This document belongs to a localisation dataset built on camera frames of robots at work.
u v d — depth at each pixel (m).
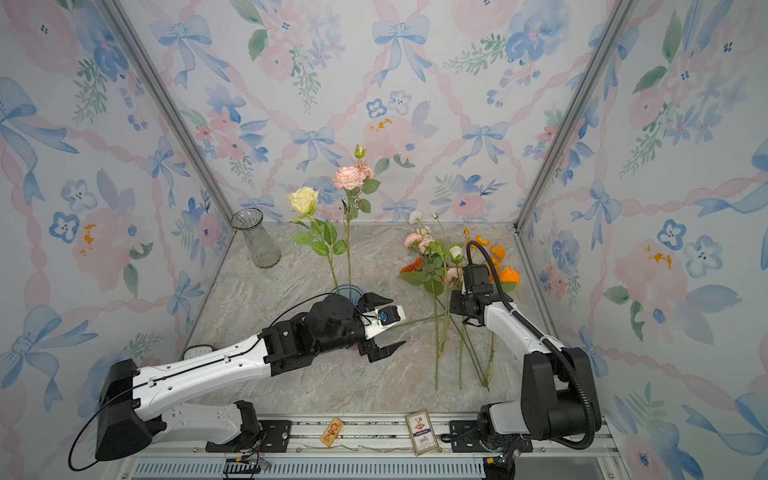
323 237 0.72
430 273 1.02
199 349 0.84
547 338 0.47
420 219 1.17
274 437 0.74
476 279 0.70
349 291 0.77
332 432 0.75
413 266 1.08
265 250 1.09
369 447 0.73
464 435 0.72
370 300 0.63
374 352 0.60
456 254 1.02
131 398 0.40
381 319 0.55
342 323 0.51
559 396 0.42
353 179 0.67
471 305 0.65
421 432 0.74
